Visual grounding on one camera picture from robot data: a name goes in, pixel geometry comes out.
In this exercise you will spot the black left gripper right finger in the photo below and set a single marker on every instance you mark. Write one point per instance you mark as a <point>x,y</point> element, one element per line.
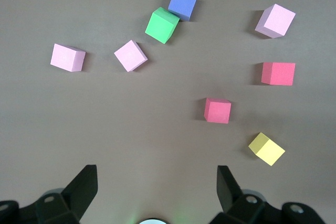
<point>231,197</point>

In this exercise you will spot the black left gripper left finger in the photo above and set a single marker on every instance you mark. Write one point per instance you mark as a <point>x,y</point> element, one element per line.
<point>76,195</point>

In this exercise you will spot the yellow foam cube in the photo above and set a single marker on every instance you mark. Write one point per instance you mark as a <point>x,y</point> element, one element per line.
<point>269,151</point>

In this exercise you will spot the red foam cube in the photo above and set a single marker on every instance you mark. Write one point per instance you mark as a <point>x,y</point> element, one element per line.
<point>218,111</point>
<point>281,74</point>

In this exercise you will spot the pink foam cube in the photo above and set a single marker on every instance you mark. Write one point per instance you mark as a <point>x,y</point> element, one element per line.
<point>130,56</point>
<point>64,56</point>
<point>278,20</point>

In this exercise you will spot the brown table mat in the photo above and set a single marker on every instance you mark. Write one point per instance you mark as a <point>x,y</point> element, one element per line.
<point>78,116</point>

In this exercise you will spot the green foam cube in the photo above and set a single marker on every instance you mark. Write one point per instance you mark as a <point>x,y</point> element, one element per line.
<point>160,27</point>

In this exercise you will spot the purple foam cube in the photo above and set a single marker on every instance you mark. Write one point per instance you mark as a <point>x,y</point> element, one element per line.
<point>183,2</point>

